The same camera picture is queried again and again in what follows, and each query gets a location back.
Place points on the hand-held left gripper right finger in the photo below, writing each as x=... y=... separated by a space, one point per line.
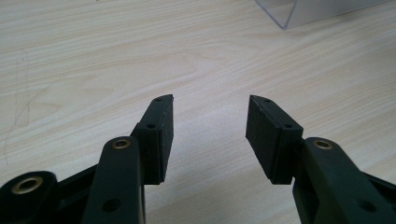
x=267 y=140

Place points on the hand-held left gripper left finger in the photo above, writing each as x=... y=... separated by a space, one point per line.
x=155 y=140

